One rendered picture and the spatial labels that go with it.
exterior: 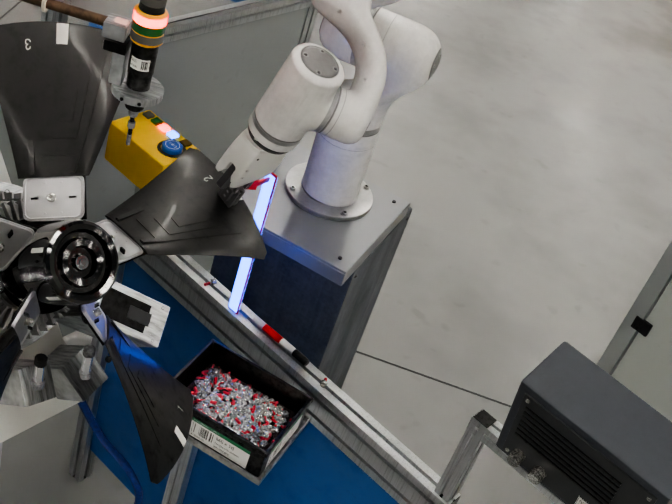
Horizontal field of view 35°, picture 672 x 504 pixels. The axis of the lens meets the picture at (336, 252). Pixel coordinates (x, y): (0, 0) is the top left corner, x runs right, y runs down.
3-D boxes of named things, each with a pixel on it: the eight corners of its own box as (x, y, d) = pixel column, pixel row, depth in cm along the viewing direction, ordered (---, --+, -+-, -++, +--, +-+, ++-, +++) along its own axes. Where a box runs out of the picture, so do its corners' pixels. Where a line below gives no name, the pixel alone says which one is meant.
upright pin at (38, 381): (27, 384, 163) (31, 355, 159) (39, 378, 165) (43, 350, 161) (35, 392, 162) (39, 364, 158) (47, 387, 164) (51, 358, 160)
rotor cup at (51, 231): (11, 329, 153) (59, 330, 144) (-22, 233, 150) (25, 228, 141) (92, 293, 163) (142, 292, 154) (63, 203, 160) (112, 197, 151)
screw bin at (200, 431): (152, 416, 184) (159, 389, 180) (205, 363, 197) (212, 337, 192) (258, 481, 179) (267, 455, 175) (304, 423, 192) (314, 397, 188)
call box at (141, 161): (102, 164, 208) (109, 119, 202) (142, 150, 215) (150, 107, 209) (154, 209, 202) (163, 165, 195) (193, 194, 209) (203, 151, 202)
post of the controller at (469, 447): (433, 491, 181) (472, 416, 169) (443, 483, 183) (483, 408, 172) (446, 503, 180) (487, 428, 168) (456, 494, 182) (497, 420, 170)
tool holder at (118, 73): (89, 93, 140) (98, 28, 134) (105, 69, 145) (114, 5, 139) (155, 113, 140) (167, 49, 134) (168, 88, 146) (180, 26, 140)
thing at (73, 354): (57, 399, 176) (34, 367, 173) (82, 375, 179) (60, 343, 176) (83, 402, 170) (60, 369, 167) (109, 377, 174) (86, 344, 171)
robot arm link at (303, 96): (313, 115, 163) (259, 90, 160) (354, 58, 154) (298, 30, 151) (307, 153, 158) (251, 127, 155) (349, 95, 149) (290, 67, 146)
